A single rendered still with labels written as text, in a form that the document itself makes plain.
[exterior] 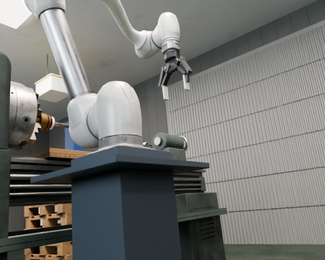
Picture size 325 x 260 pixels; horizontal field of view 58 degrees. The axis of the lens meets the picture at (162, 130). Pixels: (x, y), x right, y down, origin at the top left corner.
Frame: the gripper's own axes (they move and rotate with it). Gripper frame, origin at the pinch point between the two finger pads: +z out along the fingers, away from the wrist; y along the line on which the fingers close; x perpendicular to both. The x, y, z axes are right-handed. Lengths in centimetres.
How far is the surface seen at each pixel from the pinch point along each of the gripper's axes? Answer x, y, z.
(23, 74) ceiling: 65, -418, -199
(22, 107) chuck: -55, -38, 4
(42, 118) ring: -42, -51, 3
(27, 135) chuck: -51, -44, 15
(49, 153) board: -44, -38, 23
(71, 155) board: -33, -39, 23
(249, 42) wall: 295, -104, -181
